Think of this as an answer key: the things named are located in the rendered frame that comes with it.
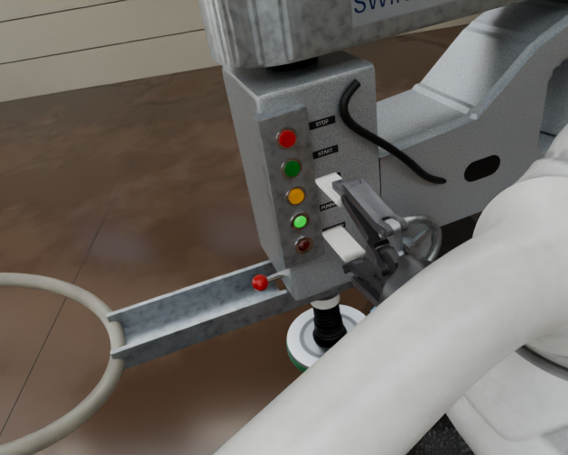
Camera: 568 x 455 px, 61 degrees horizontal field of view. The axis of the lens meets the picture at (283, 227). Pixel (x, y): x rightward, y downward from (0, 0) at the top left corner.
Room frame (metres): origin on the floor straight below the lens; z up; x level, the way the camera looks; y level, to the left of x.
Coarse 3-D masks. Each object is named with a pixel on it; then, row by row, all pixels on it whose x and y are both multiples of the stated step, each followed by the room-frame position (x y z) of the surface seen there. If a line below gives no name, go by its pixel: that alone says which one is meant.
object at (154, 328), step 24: (264, 264) 0.85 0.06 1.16; (192, 288) 0.80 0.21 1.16; (216, 288) 0.81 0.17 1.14; (240, 288) 0.83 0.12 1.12; (336, 288) 0.77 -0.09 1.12; (120, 312) 0.76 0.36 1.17; (144, 312) 0.77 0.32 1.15; (168, 312) 0.79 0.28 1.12; (192, 312) 0.77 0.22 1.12; (216, 312) 0.76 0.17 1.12; (240, 312) 0.71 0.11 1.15; (264, 312) 0.73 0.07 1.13; (144, 336) 0.73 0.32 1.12; (168, 336) 0.68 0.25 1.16; (192, 336) 0.69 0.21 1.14; (216, 336) 0.70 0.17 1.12; (144, 360) 0.66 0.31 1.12
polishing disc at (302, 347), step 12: (312, 312) 0.91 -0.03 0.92; (348, 312) 0.89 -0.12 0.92; (360, 312) 0.88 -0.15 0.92; (300, 324) 0.88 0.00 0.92; (312, 324) 0.87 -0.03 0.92; (348, 324) 0.85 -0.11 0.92; (288, 336) 0.84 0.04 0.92; (300, 336) 0.84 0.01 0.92; (288, 348) 0.81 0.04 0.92; (300, 348) 0.80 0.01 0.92; (312, 348) 0.79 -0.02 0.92; (324, 348) 0.78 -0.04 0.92; (300, 360) 0.76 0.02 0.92; (312, 360) 0.76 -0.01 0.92
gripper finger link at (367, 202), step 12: (360, 180) 0.47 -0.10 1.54; (348, 192) 0.46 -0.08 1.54; (360, 192) 0.45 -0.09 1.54; (372, 192) 0.45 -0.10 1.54; (360, 204) 0.43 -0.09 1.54; (372, 204) 0.43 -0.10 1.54; (384, 204) 0.43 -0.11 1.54; (372, 216) 0.41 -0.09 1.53; (384, 216) 0.41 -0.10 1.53; (396, 216) 0.41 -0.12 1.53; (384, 228) 0.39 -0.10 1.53
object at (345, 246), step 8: (328, 232) 0.55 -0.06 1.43; (336, 232) 0.54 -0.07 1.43; (344, 232) 0.54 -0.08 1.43; (328, 240) 0.53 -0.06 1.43; (336, 240) 0.52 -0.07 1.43; (344, 240) 0.52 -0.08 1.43; (352, 240) 0.52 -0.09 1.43; (336, 248) 0.51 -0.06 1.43; (344, 248) 0.50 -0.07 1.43; (352, 248) 0.50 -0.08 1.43; (360, 248) 0.50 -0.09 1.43; (344, 256) 0.49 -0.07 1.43; (352, 256) 0.48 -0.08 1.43; (360, 256) 0.49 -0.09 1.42
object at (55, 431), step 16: (48, 288) 0.86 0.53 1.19; (64, 288) 0.86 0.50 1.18; (80, 288) 0.86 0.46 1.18; (96, 304) 0.81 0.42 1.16; (112, 336) 0.72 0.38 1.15; (112, 368) 0.62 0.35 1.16; (112, 384) 0.59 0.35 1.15; (96, 400) 0.55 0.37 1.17; (64, 416) 0.51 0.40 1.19; (80, 416) 0.52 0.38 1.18; (48, 432) 0.48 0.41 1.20; (64, 432) 0.49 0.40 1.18; (0, 448) 0.45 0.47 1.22; (16, 448) 0.45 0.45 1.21; (32, 448) 0.46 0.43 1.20
